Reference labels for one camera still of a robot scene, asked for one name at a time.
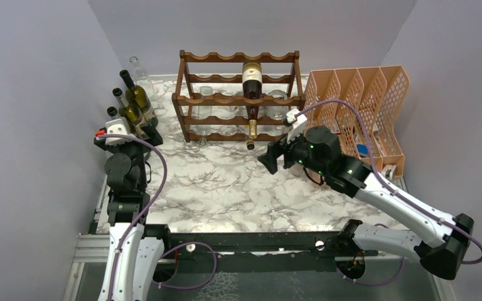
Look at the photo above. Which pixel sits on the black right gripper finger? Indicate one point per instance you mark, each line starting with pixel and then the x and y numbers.
pixel 269 160
pixel 278 146

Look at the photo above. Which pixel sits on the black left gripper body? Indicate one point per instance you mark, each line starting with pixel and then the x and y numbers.
pixel 137 148

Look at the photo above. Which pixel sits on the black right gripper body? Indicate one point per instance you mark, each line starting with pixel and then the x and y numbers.
pixel 298 151

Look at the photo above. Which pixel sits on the green wine bottle white label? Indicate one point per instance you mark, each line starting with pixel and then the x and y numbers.
pixel 127 110

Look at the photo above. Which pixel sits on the green wine bottle cream label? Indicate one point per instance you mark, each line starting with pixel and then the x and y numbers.
pixel 136 95

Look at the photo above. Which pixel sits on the clear glass bottle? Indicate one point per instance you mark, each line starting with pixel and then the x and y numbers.
pixel 141 76

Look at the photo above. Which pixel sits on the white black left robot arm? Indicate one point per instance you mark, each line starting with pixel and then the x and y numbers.
pixel 134 247

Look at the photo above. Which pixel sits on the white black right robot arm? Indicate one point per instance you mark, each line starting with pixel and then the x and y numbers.
pixel 437 240

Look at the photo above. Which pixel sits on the clear bottle in lower rack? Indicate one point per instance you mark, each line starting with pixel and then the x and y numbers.
pixel 277 113

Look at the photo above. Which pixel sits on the brown wooden wine rack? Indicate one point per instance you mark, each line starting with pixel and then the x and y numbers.
pixel 184 99

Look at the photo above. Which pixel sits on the dark bottle gold foil neck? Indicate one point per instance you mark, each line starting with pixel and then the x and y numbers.
pixel 252 89

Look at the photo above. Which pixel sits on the orange plastic file organizer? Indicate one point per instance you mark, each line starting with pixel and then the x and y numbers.
pixel 377 93

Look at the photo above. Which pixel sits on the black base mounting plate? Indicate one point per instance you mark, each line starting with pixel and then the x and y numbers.
pixel 258 252

